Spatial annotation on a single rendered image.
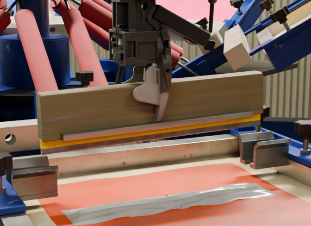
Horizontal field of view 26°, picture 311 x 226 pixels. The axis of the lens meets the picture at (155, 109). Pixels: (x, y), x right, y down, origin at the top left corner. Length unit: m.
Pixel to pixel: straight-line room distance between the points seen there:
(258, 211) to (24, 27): 0.84
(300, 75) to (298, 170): 3.77
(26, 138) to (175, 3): 1.39
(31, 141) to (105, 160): 0.15
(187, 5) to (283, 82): 2.48
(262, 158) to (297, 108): 3.81
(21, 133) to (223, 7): 1.31
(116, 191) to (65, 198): 0.09
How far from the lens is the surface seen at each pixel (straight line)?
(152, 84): 1.10
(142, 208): 1.08
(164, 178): 1.25
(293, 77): 4.98
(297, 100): 5.03
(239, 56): 1.58
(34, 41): 1.65
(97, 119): 1.09
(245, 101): 1.20
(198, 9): 2.50
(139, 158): 1.32
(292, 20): 2.12
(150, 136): 1.14
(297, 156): 1.24
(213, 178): 1.25
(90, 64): 1.63
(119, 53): 1.08
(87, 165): 1.28
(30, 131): 1.31
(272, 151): 1.24
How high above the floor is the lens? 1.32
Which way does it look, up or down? 11 degrees down
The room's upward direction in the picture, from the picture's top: straight up
